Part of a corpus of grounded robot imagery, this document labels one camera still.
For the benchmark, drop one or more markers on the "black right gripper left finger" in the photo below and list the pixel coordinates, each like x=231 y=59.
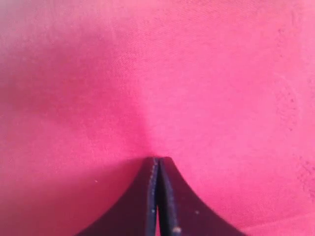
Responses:
x=135 y=212

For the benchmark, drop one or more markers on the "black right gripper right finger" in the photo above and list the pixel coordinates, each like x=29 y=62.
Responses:
x=181 y=212

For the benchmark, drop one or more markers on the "red scalloped tablecloth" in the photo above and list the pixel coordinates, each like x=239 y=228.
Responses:
x=90 y=87

